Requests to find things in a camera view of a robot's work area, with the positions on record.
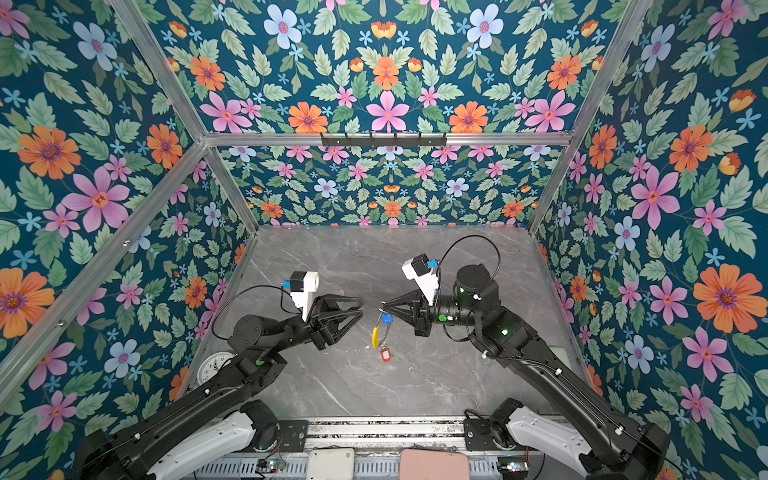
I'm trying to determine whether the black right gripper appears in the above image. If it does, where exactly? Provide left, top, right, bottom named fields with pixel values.
left=384, top=289, right=484, bottom=340

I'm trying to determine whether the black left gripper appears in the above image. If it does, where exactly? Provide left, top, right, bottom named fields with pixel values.
left=267, top=293, right=363, bottom=357

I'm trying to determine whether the silver metal keyring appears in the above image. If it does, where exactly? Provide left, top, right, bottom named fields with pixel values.
left=372, top=310, right=393, bottom=348

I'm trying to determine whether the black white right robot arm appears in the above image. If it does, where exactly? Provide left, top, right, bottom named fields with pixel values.
left=382, top=255, right=669, bottom=479

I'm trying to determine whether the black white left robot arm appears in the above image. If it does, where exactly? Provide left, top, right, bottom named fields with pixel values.
left=72, top=294, right=364, bottom=479

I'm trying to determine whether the white alarm clock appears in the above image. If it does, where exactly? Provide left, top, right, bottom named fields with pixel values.
left=195, top=351, right=235, bottom=386

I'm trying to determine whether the white plastic box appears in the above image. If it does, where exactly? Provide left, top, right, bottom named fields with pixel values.
left=306, top=448, right=355, bottom=480

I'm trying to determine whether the pale green sponge block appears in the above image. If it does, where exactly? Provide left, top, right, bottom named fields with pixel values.
left=550, top=346, right=573, bottom=371

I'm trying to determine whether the pink plastic box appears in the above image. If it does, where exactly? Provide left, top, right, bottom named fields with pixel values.
left=399, top=449, right=470, bottom=480

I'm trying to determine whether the small green circuit board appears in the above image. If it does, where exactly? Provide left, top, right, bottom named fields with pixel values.
left=256, top=458, right=287, bottom=475

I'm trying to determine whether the right small circuit board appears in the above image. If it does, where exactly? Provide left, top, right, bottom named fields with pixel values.
left=497, top=457, right=530, bottom=480

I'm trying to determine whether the right camera black cable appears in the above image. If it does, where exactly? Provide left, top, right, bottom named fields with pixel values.
left=437, top=233, right=502, bottom=283

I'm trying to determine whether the camera black cable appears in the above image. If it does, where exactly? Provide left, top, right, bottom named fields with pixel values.
left=437, top=233, right=502, bottom=283
left=210, top=284, right=298, bottom=343

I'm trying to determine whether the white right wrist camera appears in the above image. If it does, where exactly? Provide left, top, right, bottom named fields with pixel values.
left=401, top=254, right=440, bottom=306

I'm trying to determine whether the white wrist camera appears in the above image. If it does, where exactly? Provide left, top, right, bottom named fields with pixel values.
left=283, top=271, right=320, bottom=322
left=401, top=254, right=440, bottom=306

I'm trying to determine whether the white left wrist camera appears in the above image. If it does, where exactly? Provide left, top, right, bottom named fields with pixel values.
left=283, top=271, right=320, bottom=322

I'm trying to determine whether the left camera black cable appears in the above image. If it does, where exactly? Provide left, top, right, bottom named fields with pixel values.
left=210, top=284, right=298, bottom=343

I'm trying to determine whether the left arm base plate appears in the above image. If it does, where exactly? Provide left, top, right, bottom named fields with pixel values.
left=250, top=420, right=309, bottom=453

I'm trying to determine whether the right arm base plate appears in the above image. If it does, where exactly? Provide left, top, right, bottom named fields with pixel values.
left=463, top=417, right=513, bottom=452

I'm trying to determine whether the black wall hook rack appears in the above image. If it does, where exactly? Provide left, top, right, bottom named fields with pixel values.
left=320, top=133, right=448, bottom=148

